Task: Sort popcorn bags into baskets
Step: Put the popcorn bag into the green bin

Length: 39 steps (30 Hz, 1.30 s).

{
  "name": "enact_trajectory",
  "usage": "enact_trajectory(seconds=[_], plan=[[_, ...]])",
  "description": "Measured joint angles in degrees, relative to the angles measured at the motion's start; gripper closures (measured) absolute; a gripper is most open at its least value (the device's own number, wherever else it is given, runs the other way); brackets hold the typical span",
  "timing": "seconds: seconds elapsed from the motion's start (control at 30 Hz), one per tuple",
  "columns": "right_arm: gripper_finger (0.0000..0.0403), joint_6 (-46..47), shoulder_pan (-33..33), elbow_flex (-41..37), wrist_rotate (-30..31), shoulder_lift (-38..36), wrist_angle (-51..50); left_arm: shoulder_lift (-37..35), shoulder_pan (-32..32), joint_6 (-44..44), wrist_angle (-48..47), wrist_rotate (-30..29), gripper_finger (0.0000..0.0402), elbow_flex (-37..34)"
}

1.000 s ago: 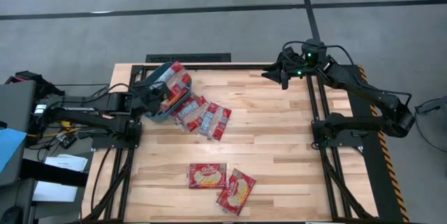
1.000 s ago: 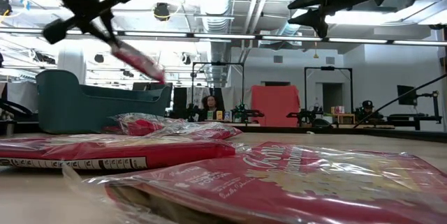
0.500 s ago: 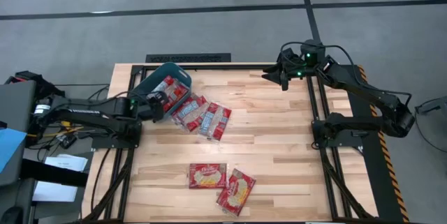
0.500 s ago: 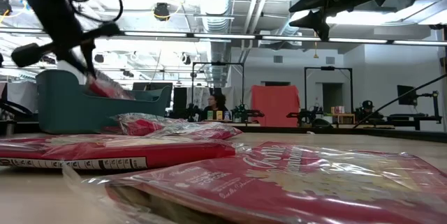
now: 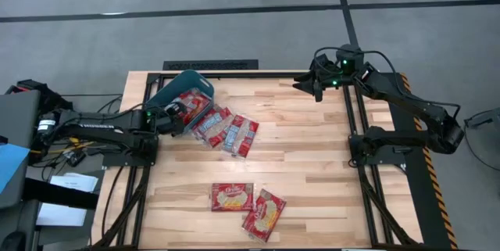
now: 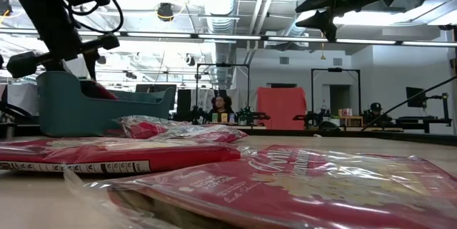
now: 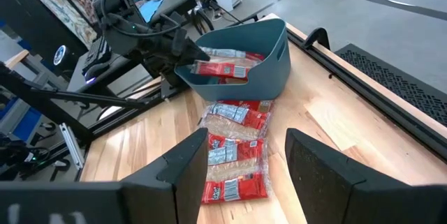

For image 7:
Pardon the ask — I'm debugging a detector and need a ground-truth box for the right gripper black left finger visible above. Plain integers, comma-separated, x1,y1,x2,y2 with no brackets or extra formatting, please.
119,127,210,224

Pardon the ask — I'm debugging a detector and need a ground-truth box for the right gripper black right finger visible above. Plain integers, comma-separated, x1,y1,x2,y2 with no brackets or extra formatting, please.
284,127,398,224

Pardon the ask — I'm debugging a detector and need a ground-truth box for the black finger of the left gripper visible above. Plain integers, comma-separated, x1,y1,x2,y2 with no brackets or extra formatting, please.
172,27,212,66

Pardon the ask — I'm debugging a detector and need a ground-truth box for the red popcorn bag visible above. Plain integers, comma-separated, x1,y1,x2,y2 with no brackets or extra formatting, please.
200,132,272,205
199,99,274,142
199,46,265,68
190,59,253,80

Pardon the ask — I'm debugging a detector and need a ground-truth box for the blue paper sheet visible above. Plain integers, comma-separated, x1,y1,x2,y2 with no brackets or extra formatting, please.
139,0,165,23

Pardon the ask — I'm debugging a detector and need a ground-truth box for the grey desk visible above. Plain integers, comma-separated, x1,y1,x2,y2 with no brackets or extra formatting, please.
138,0,203,26

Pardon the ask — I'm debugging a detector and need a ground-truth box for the black keyboard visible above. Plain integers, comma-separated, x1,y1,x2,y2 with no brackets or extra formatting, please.
82,35,113,75

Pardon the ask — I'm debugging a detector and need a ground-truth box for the black computer mouse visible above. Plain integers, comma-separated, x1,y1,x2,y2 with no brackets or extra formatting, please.
82,61,105,85

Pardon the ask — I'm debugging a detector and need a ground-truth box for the teal plastic basket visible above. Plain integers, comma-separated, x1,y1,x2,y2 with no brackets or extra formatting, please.
174,17,292,102

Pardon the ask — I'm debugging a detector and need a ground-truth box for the patterned panel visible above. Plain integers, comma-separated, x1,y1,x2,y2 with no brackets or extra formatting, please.
19,0,98,49

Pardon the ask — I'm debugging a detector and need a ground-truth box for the black computer tower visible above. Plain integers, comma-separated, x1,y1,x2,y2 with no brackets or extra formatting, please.
0,0,88,77

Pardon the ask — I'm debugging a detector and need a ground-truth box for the blue bin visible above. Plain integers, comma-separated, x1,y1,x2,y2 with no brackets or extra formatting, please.
0,98,43,142

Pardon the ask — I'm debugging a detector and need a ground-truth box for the silver metal bracket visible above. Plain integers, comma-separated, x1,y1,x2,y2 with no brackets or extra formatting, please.
58,122,85,170

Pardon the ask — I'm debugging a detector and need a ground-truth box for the black cable clamp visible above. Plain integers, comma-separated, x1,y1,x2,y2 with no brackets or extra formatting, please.
302,27,331,51

